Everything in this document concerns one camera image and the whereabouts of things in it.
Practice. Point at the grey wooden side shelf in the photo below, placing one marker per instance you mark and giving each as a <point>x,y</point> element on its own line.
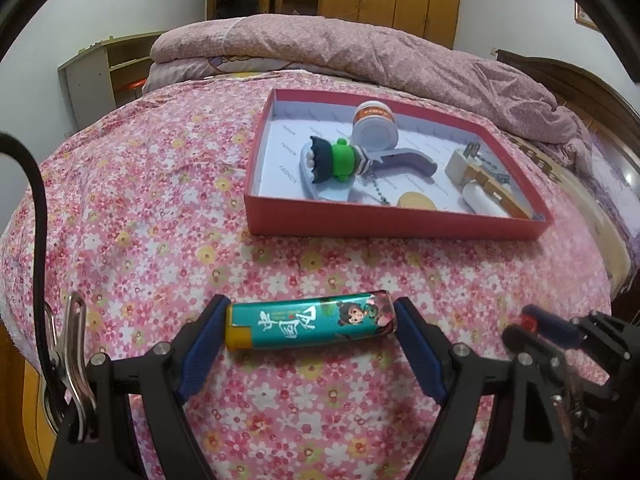
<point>105,76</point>

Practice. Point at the pink floral bed sheet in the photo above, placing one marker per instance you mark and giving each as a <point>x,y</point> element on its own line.
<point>146,220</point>

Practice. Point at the left silver spring clamp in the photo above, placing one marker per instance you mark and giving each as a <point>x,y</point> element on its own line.
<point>67,354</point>

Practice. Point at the white orange pill bottle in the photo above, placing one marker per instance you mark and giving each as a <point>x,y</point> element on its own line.
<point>374,127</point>

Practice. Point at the wooden notched block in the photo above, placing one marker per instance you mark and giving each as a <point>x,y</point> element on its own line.
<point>496,191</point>

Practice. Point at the white earbuds case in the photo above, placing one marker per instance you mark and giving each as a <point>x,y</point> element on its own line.
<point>481,202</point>

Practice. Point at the red shallow cardboard box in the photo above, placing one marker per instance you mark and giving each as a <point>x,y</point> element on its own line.
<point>307,179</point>

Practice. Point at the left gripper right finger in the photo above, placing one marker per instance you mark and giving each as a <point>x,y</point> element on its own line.
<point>456,378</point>

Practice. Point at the round wooden disc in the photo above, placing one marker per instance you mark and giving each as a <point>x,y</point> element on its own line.
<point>415,200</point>

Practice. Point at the white plug charger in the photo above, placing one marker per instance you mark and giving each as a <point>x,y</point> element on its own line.
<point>461,168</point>

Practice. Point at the dark wooden headboard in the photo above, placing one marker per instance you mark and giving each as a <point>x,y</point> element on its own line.
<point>597,104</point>

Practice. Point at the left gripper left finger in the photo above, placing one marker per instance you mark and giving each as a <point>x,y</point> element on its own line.
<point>166,377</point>

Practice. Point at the pink crumpled quilt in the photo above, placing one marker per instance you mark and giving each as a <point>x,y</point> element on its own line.
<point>391,58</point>

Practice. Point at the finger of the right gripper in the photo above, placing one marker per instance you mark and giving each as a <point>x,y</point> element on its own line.
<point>545,317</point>
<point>549,359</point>

